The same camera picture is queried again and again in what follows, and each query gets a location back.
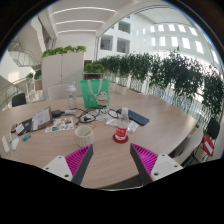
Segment black tangled cables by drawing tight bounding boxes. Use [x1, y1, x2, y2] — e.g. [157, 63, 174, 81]
[75, 105, 119, 125]

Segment wooden stir stick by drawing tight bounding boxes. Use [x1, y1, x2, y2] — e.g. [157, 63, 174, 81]
[85, 124, 98, 136]

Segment flat round red coaster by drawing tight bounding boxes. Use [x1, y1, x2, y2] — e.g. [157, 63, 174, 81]
[112, 133, 130, 145]

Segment white chair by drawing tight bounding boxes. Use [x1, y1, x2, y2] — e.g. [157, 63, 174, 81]
[47, 83, 72, 102]
[173, 124, 205, 166]

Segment white card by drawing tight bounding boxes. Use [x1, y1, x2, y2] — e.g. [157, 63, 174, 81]
[14, 123, 26, 135]

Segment glass railing with wooden handrail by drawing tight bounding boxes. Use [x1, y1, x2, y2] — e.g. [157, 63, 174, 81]
[0, 78, 28, 111]

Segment white grid-pattern mug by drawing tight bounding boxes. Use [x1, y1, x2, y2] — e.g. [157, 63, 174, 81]
[74, 125, 95, 148]

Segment brown clipboard with paper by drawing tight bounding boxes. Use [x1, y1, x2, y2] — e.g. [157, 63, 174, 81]
[31, 106, 54, 132]

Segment colourful sticker sheet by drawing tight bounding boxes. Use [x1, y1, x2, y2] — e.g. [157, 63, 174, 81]
[44, 116, 76, 134]

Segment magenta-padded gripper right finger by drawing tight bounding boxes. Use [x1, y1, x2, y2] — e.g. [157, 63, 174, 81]
[129, 143, 184, 186]

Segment dark blue keyboard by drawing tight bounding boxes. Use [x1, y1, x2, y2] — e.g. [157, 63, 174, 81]
[116, 108, 151, 127]

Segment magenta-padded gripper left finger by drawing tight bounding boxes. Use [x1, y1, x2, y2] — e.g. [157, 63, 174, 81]
[42, 143, 94, 186]

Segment green plants atop cabinet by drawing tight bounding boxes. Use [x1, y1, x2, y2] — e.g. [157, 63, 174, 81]
[42, 45, 87, 59]

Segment clear red-labelled water bottle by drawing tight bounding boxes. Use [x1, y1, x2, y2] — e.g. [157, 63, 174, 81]
[114, 106, 130, 141]

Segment red and black chair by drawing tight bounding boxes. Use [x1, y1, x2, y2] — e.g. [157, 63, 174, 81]
[199, 116, 222, 158]

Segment small potted plants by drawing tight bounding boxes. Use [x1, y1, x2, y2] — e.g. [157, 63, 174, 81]
[25, 68, 43, 81]

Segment white plastic packet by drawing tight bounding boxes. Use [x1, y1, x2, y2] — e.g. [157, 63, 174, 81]
[126, 119, 140, 134]
[105, 117, 119, 128]

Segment black power adapter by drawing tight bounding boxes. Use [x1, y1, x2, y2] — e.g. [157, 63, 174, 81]
[51, 109, 66, 119]

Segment blue-green tube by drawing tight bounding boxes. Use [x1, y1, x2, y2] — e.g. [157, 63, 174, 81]
[21, 132, 32, 142]

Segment green tote bag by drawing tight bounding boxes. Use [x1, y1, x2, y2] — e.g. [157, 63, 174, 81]
[79, 78, 111, 109]

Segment clear plastic jug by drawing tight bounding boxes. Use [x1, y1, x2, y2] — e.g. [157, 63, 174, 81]
[65, 82, 78, 110]

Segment green plant hedge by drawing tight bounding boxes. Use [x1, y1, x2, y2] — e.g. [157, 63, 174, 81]
[83, 49, 224, 118]

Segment white computer mouse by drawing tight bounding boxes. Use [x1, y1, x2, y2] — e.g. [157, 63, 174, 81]
[10, 137, 20, 152]

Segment black folder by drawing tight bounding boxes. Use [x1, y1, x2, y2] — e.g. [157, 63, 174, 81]
[16, 117, 34, 136]

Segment white cabinet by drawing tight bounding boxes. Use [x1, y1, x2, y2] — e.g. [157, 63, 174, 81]
[41, 52, 86, 100]

